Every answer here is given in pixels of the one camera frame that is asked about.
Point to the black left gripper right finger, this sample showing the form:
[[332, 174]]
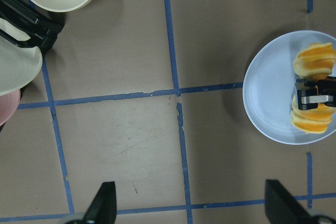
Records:
[[281, 206]]

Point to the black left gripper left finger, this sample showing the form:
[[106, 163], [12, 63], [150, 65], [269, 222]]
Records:
[[103, 208]]

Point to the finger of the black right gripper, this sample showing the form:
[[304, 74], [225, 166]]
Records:
[[311, 93]]

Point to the orange striped bread roll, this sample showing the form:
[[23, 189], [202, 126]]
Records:
[[315, 62]]

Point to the blue plate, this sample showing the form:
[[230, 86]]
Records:
[[269, 86]]

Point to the pink plate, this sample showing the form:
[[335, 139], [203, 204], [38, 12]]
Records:
[[9, 104]]

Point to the white plate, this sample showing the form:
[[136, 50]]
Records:
[[19, 66]]

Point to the black plate rack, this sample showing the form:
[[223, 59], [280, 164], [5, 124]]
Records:
[[42, 31]]

